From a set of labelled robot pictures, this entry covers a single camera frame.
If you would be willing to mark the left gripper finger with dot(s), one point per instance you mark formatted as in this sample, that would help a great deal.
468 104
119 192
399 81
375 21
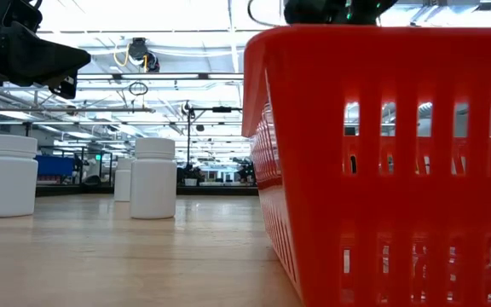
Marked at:
58 76
49 57

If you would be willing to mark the white plastic pill bottle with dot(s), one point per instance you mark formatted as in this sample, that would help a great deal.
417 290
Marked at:
122 179
4 179
154 183

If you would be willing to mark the red plastic slotted basket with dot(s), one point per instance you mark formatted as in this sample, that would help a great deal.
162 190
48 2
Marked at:
399 204

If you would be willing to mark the blue plastic bin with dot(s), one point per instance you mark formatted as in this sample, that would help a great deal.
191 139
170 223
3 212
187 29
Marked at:
56 166

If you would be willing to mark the black tripod stand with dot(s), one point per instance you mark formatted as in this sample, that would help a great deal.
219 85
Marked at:
188 140

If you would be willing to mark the potted green plant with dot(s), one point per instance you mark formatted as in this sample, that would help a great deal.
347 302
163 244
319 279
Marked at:
191 181
245 168

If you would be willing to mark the black aluminium rig frame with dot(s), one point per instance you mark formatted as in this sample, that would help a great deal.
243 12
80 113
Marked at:
211 190

